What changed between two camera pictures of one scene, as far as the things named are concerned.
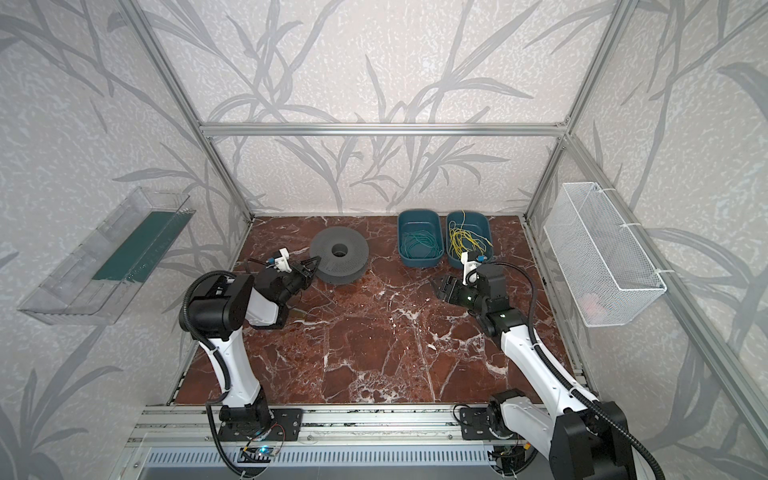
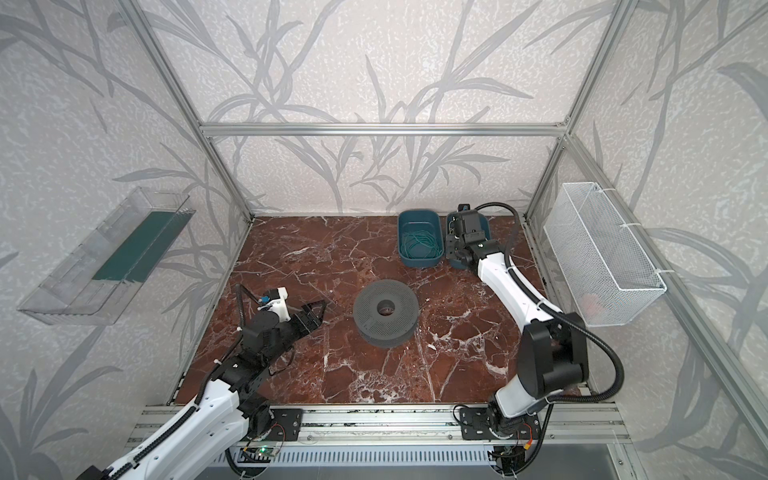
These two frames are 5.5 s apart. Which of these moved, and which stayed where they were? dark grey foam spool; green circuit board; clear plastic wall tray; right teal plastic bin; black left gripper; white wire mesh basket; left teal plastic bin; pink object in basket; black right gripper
Moved: black right gripper; dark grey foam spool; black left gripper
Stayed: right teal plastic bin; white wire mesh basket; clear plastic wall tray; left teal plastic bin; green circuit board; pink object in basket
